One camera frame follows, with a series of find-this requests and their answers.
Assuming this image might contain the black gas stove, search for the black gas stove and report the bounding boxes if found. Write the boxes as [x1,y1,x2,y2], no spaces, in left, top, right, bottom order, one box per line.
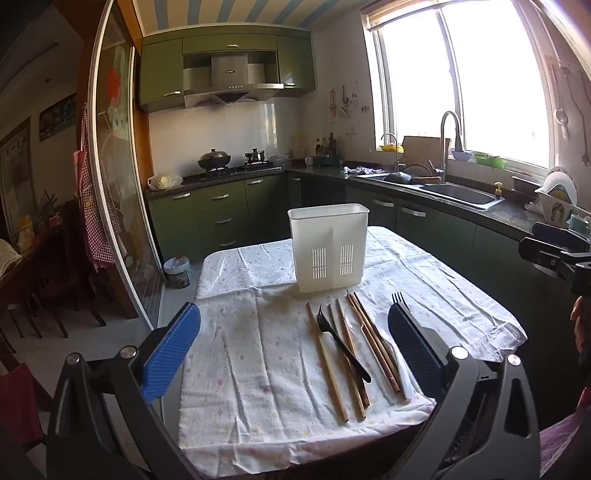
[201,161,284,179]

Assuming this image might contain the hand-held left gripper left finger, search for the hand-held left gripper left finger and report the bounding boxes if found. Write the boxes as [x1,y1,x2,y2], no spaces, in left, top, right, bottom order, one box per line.
[46,302,204,480]

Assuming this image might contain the green lower kitchen cabinets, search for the green lower kitchen cabinets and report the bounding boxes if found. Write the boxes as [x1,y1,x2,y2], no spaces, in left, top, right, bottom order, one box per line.
[145,172,578,430]

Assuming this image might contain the white dish rack with plates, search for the white dish rack with plates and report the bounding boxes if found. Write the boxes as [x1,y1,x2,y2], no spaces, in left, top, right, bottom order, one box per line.
[534,166,581,228]

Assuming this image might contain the red checkered apron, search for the red checkered apron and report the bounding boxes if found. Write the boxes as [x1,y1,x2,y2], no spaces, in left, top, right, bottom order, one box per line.
[73,106,116,273]

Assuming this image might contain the dark stone kitchen countertop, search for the dark stone kitchen countertop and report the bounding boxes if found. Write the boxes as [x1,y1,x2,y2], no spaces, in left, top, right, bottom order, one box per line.
[145,162,561,241]

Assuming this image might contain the stainless steel double sink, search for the stainless steel double sink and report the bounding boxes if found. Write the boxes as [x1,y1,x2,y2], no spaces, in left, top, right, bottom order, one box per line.
[355,168,507,211]

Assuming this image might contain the black wok with wooden handle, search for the black wok with wooden handle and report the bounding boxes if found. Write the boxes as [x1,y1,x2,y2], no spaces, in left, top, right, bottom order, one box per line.
[383,164,444,186]

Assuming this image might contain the small lidded trash bin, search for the small lidded trash bin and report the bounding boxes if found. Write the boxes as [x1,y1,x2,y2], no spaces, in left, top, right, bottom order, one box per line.
[163,256,191,289]

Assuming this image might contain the dark framed wall picture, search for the dark framed wall picture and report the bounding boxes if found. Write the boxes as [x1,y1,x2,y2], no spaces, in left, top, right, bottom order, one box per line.
[39,92,79,142]

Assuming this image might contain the sliding glass door with decals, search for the sliding glass door with decals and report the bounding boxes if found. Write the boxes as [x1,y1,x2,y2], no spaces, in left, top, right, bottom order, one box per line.
[88,0,168,334]

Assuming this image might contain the small curved steel faucet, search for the small curved steel faucet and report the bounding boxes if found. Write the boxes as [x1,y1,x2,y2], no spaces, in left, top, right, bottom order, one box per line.
[380,133,402,172]

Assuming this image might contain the cluster of sauce bottles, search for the cluster of sauce bottles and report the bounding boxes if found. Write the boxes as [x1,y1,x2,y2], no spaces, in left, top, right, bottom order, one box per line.
[315,132,341,160]

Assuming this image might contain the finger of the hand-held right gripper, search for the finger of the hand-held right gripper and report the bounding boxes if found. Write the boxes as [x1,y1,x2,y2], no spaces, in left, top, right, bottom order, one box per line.
[531,222,591,254]
[518,236,591,280]

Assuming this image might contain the dark wooden chopstick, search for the dark wooden chopstick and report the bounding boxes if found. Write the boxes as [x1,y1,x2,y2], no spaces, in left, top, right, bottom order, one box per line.
[335,298,370,408]

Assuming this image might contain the steel range hood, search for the steel range hood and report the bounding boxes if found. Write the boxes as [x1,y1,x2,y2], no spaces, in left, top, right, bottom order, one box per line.
[182,50,285,108]

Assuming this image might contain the white plastic bag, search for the white plastic bag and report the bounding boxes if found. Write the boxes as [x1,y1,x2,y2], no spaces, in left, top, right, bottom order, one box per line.
[147,172,184,191]

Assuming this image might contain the red chair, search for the red chair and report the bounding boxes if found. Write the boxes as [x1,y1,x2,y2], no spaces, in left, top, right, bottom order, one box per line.
[0,362,52,459]

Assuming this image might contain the dark wooden dining chairs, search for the dark wooden dining chairs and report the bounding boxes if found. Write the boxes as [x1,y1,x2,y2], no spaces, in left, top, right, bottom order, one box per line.
[0,198,108,343]

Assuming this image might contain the green plastic basket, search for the green plastic basket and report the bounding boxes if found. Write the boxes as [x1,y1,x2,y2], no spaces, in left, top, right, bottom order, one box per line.
[474,153,508,171]

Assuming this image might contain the large kitchen window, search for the large kitchen window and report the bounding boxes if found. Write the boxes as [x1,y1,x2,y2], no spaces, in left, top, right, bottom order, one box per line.
[365,0,560,172]

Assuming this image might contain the white plastic spoon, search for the white plastic spoon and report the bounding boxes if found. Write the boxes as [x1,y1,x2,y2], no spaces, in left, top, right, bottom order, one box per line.
[375,312,394,344]
[344,305,370,337]

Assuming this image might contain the person's purple patterned clothing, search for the person's purple patterned clothing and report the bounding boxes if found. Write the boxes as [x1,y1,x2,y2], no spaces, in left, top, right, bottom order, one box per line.
[539,388,591,477]

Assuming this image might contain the hanging metal ladle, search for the hanging metal ladle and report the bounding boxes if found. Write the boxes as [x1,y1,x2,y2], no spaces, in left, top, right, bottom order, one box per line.
[551,65,570,140]

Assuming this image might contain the black rectangular tray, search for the black rectangular tray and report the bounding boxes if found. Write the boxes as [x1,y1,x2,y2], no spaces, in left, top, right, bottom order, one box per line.
[511,175,541,195]

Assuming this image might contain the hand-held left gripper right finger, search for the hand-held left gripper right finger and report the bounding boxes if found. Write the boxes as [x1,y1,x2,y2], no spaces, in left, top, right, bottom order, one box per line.
[383,302,541,480]

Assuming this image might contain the tall framed wall scroll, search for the tall framed wall scroll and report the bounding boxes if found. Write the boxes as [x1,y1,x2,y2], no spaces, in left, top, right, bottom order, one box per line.
[0,117,38,241]

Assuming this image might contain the white floral tablecloth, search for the white floral tablecloth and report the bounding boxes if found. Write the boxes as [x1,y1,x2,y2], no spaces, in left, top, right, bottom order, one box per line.
[178,226,529,478]

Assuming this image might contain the tall curved steel faucet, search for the tall curved steel faucet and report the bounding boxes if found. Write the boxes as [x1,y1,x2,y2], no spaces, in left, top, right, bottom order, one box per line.
[439,111,464,186]

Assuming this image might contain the black plastic spoon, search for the black plastic spoon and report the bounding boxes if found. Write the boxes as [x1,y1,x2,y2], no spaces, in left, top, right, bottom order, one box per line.
[317,305,372,383]

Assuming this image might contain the person's right hand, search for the person's right hand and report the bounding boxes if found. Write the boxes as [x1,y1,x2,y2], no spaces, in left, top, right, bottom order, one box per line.
[570,295,591,370]

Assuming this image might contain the black lidded wok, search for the black lidded wok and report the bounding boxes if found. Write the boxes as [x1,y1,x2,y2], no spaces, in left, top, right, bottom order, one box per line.
[198,148,232,173]

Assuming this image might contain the wooden cutting board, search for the wooden cutting board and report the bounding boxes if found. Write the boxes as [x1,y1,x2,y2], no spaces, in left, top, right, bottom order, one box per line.
[402,136,451,174]

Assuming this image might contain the white plastic utensil holder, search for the white plastic utensil holder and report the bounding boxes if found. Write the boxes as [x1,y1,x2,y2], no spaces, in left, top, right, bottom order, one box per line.
[287,203,370,294]

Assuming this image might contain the brown wooden chopstick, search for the brown wooden chopstick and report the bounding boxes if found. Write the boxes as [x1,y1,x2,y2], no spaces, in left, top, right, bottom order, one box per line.
[358,298,408,400]

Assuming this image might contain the reddish brown chopstick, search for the reddish brown chopstick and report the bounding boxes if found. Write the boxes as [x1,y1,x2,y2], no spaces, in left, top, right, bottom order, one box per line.
[352,292,402,393]
[346,294,398,394]

